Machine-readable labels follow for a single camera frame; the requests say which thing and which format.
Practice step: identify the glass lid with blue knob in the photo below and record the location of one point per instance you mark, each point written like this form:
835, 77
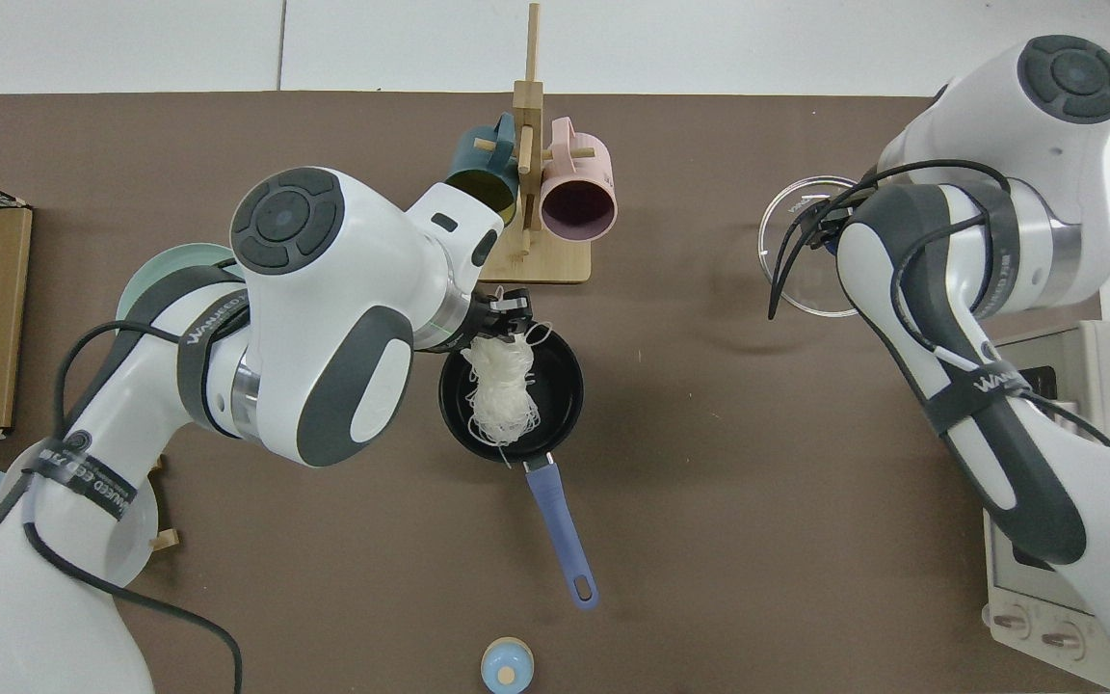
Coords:
806, 289

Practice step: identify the white vermicelli bundle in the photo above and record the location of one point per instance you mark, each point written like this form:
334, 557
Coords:
502, 390

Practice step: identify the pale green plate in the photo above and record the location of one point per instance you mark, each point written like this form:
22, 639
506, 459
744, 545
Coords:
170, 265

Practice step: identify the wooden plate rack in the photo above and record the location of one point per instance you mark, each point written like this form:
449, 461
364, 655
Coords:
166, 540

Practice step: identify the grey plate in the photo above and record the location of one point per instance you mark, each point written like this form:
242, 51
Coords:
136, 540

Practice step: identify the wooden cup stand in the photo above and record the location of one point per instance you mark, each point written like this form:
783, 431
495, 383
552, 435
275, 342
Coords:
531, 265

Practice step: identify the pink cup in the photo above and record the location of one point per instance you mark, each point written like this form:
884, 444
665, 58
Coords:
579, 207

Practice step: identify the dark teal cup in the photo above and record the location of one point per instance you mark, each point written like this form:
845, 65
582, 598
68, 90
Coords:
478, 169

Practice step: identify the brown table cloth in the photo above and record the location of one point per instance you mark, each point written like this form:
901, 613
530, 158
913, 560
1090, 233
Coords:
709, 434

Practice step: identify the small blue round thing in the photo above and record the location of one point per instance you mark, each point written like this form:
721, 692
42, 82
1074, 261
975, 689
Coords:
507, 667

